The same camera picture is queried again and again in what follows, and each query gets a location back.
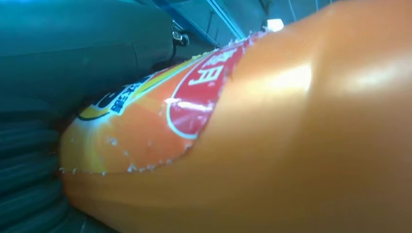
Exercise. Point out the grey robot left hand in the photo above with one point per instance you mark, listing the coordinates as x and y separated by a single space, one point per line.
80 48

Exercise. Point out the orange detergent bottle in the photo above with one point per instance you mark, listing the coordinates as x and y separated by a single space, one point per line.
289 144

